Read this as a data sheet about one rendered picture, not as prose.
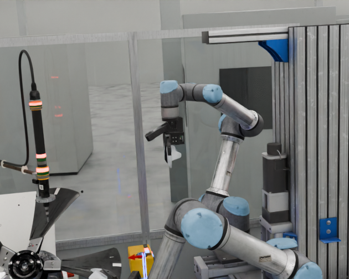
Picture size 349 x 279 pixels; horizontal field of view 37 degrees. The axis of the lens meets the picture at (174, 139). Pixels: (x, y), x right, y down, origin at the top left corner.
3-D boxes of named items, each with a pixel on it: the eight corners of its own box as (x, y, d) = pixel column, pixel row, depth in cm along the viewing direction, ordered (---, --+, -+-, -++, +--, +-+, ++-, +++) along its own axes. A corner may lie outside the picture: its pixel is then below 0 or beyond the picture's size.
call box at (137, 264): (129, 267, 241) (127, 246, 239) (150, 264, 243) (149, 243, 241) (132, 282, 226) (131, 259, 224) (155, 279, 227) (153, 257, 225)
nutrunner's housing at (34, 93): (39, 206, 191) (25, 83, 182) (48, 203, 194) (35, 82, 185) (44, 208, 188) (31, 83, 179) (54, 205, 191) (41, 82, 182)
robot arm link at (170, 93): (183, 80, 216) (168, 82, 210) (184, 106, 218) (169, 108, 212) (169, 79, 222) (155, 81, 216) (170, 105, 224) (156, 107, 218)
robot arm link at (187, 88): (207, 100, 223) (189, 103, 215) (188, 99, 231) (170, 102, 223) (206, 82, 221) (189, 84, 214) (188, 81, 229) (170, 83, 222)
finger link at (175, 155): (183, 165, 216) (180, 144, 217) (169, 166, 215) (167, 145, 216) (181, 166, 219) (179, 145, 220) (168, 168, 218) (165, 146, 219)
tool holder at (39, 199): (29, 199, 192) (26, 174, 190) (46, 195, 197) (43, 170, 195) (42, 203, 186) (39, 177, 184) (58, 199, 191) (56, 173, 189)
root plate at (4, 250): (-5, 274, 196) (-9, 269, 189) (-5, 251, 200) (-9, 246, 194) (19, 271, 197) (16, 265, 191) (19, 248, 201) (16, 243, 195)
